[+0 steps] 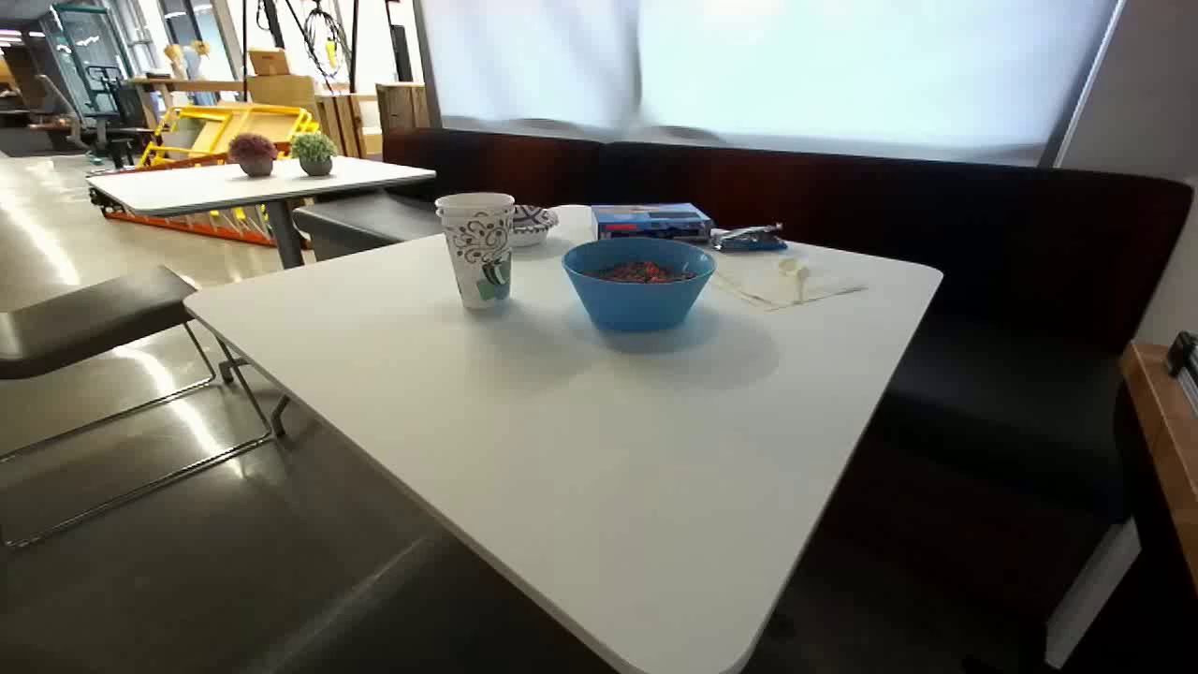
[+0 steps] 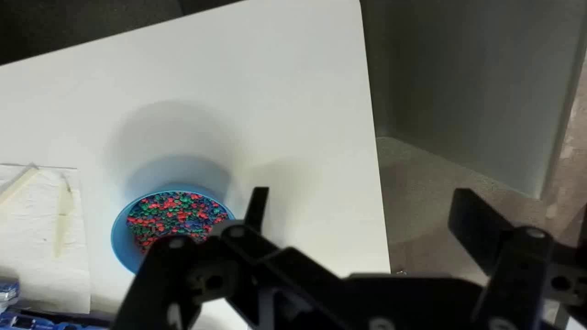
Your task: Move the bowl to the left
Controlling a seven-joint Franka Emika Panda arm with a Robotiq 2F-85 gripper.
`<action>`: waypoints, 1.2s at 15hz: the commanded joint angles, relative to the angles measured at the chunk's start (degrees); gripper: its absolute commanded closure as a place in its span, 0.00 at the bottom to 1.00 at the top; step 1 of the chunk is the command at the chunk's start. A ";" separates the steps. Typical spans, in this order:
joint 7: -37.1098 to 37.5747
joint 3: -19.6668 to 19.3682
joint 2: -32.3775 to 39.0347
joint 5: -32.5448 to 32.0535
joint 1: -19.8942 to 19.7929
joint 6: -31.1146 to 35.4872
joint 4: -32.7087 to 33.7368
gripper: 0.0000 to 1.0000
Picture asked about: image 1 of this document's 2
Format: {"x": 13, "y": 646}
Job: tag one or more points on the small blue cookie pack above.
{"x": 751, "y": 239}

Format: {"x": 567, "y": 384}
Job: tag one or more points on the white window blind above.
{"x": 772, "y": 68}

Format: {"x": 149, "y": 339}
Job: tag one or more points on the wooden cabinet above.
{"x": 1165, "y": 435}

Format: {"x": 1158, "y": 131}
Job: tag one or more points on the patterned white paper cup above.
{"x": 475, "y": 247}

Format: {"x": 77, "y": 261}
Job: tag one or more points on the black upholstered bench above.
{"x": 1023, "y": 262}

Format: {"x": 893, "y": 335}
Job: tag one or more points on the blue plastic bowl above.
{"x": 639, "y": 305}

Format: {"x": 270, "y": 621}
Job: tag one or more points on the black chair with metal legs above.
{"x": 86, "y": 320}

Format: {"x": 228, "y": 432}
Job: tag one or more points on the wooden crate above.
{"x": 385, "y": 116}

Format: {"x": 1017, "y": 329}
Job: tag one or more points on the cream plastic knife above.
{"x": 782, "y": 267}

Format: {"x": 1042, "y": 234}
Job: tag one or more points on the yellow metal frame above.
{"x": 207, "y": 128}

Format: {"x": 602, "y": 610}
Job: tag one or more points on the black item on cabinet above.
{"x": 1183, "y": 354}

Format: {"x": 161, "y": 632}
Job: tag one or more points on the white side table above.
{"x": 238, "y": 183}

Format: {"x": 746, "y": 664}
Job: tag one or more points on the cream plastic spoon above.
{"x": 802, "y": 283}

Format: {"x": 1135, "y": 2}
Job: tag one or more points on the white paper napkin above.
{"x": 752, "y": 284}

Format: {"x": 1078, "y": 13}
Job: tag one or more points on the green potted plant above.
{"x": 310, "y": 151}

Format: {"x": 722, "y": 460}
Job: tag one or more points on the small patterned paper bowl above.
{"x": 534, "y": 227}

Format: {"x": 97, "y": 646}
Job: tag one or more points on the blue cookie box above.
{"x": 651, "y": 221}

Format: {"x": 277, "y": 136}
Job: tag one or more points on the dark metal shelf rack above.
{"x": 78, "y": 60}

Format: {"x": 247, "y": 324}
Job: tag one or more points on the cardboard box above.
{"x": 282, "y": 85}

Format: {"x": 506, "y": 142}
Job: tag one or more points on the colourful candies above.
{"x": 639, "y": 272}

